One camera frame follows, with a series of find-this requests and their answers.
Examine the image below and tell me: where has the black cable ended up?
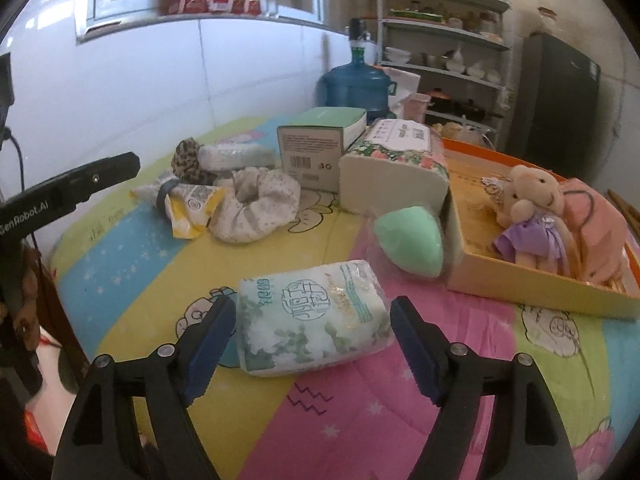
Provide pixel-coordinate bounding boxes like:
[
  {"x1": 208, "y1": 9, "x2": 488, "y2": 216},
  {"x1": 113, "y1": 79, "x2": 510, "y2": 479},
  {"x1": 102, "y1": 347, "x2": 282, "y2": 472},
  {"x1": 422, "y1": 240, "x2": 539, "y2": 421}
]
[{"x1": 2, "y1": 127, "x2": 26, "y2": 201}]

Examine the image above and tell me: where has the black cooking pot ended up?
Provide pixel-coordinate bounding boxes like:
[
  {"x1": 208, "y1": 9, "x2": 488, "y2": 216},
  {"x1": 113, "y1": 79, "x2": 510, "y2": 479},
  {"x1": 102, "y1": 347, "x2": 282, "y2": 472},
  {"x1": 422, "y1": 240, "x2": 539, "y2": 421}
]
[{"x1": 460, "y1": 100, "x2": 501, "y2": 118}]

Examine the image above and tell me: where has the orange-rimmed cardboard box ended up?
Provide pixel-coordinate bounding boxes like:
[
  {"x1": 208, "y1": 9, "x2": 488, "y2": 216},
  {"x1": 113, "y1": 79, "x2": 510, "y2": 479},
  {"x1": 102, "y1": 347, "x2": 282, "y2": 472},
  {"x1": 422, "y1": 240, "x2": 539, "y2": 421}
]
[{"x1": 442, "y1": 137, "x2": 640, "y2": 321}]

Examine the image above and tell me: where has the white floral scrunchie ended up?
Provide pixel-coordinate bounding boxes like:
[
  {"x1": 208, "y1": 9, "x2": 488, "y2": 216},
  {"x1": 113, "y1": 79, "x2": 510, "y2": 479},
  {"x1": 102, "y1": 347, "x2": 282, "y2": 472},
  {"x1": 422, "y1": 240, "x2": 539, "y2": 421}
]
[{"x1": 207, "y1": 167, "x2": 301, "y2": 245}]

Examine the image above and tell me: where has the green tray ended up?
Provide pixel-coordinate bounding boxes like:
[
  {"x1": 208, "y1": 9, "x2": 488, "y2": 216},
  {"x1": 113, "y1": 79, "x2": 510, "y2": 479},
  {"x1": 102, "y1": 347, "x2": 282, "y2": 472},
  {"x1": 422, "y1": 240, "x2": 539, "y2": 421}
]
[{"x1": 389, "y1": 7, "x2": 446, "y2": 22}]

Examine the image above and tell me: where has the metal shelf rack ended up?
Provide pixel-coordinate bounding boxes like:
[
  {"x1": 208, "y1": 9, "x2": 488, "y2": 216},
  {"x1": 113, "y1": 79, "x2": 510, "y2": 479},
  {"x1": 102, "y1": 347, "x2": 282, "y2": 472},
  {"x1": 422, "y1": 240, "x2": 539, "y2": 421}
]
[{"x1": 376, "y1": 0, "x2": 513, "y2": 136}]

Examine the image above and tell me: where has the water jug pump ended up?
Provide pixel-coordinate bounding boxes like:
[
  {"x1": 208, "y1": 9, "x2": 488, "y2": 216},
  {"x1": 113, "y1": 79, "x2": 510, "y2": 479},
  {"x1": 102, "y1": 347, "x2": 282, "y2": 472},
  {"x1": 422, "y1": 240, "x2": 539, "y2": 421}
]
[{"x1": 346, "y1": 17, "x2": 371, "y2": 51}]

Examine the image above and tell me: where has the white plastic sack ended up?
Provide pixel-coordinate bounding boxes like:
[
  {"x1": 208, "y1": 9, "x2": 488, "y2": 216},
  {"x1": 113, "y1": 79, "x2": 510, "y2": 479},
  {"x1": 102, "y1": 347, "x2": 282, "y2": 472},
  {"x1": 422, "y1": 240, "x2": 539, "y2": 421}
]
[{"x1": 380, "y1": 62, "x2": 421, "y2": 111}]

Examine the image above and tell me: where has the green white carton box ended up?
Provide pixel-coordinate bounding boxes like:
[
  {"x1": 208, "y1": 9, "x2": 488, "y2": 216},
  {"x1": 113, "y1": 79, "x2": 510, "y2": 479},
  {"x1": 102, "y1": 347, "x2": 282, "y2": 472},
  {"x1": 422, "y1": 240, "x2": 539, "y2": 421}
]
[{"x1": 277, "y1": 107, "x2": 368, "y2": 192}]

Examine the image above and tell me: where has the leopard print scrunchie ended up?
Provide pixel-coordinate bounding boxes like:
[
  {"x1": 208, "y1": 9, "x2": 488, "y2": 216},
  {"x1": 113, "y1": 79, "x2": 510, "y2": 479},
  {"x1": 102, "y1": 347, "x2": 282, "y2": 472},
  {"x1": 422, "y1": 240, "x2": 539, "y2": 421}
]
[{"x1": 171, "y1": 138, "x2": 216, "y2": 186}]

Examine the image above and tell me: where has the white pocket tissue pack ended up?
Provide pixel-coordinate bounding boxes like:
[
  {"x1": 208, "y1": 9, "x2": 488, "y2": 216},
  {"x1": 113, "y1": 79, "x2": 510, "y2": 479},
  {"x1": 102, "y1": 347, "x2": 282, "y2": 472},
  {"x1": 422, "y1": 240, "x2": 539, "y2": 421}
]
[{"x1": 199, "y1": 142, "x2": 278, "y2": 171}]

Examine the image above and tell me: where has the green makeup sponge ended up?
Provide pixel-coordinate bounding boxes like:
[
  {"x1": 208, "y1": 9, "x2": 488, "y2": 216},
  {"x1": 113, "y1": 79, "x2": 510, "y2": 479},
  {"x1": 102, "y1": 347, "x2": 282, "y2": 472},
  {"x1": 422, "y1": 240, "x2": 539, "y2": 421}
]
[{"x1": 374, "y1": 206, "x2": 447, "y2": 279}]

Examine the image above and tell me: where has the teddy bear purple dress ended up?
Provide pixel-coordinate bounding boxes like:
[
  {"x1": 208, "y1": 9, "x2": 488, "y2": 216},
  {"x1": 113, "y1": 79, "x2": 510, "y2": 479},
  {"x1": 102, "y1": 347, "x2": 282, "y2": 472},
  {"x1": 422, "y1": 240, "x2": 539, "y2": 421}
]
[{"x1": 492, "y1": 164, "x2": 573, "y2": 276}]

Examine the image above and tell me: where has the dark hair tie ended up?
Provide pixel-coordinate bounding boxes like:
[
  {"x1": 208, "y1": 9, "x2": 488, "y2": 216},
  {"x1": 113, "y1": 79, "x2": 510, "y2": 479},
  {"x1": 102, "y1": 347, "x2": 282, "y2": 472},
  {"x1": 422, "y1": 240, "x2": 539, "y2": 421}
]
[{"x1": 156, "y1": 178, "x2": 180, "y2": 212}]

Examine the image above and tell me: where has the pink cloth pouch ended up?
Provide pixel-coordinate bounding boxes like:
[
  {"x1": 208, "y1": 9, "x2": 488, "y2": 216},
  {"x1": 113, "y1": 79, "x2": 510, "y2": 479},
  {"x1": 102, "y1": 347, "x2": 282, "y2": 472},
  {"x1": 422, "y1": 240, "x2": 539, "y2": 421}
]
[{"x1": 560, "y1": 177, "x2": 628, "y2": 286}]

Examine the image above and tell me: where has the pink plastic bin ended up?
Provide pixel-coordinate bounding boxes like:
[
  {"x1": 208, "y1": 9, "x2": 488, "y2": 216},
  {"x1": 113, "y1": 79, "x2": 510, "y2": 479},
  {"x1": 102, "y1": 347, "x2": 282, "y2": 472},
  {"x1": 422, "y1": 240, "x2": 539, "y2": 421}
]
[{"x1": 402, "y1": 92, "x2": 432, "y2": 123}]

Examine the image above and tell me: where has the large floral tissue pack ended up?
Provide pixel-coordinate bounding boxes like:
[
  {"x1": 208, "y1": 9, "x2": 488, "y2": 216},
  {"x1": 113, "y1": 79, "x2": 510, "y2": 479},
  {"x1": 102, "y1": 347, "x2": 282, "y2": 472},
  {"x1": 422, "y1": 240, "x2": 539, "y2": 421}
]
[{"x1": 339, "y1": 119, "x2": 451, "y2": 218}]

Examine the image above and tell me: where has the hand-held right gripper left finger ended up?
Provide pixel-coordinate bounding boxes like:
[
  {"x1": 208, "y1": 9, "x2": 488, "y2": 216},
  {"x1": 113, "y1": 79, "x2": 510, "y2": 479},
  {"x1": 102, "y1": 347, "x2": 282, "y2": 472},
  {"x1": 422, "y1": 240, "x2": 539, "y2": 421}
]
[{"x1": 50, "y1": 295, "x2": 237, "y2": 480}]

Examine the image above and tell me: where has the yellow white packet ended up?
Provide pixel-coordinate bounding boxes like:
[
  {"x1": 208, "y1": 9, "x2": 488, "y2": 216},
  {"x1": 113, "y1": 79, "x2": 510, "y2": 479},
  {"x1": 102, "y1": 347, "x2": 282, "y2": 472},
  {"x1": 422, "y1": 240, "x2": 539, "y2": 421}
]
[{"x1": 131, "y1": 180, "x2": 226, "y2": 240}]

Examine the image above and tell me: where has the blue water jug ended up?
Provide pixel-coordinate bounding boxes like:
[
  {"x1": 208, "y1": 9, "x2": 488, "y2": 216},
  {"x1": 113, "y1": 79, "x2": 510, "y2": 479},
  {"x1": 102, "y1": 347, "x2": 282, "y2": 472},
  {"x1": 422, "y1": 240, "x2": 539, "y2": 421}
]
[{"x1": 318, "y1": 49, "x2": 393, "y2": 116}]

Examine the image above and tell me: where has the plastic bag of food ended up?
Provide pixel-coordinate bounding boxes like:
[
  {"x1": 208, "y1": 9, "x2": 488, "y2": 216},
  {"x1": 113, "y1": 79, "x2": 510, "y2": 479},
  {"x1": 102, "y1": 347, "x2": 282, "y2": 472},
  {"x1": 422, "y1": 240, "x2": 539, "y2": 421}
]
[{"x1": 432, "y1": 117, "x2": 496, "y2": 148}]

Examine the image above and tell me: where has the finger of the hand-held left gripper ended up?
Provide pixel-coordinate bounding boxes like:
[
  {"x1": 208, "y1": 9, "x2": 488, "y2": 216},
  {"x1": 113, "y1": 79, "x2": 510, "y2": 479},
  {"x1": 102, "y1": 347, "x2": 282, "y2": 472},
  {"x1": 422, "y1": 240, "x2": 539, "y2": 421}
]
[{"x1": 54, "y1": 152, "x2": 141, "y2": 206}]

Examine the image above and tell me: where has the dark refrigerator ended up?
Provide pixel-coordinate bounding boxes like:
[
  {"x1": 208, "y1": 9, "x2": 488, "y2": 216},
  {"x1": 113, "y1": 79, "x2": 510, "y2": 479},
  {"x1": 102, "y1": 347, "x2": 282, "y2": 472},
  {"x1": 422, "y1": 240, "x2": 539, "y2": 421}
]
[{"x1": 507, "y1": 32, "x2": 601, "y2": 176}]

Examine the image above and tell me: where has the glass jar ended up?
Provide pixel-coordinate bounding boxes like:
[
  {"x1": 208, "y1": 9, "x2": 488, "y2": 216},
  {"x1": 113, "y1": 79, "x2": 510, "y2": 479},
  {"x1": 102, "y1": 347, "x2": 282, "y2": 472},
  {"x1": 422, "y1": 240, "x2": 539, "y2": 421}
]
[{"x1": 536, "y1": 6, "x2": 558, "y2": 36}]

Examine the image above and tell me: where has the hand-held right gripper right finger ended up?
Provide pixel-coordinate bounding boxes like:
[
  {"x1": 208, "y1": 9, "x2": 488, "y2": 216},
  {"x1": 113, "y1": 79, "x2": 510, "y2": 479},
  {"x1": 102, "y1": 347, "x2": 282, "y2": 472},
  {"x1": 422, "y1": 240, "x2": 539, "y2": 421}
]
[{"x1": 390, "y1": 296, "x2": 573, "y2": 480}]

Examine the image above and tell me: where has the small leaf-print tissue pack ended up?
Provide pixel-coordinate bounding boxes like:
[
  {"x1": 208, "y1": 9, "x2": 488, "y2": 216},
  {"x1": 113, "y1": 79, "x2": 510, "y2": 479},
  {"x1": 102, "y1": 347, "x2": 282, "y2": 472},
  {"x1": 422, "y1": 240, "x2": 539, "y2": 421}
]
[{"x1": 236, "y1": 260, "x2": 393, "y2": 378}]

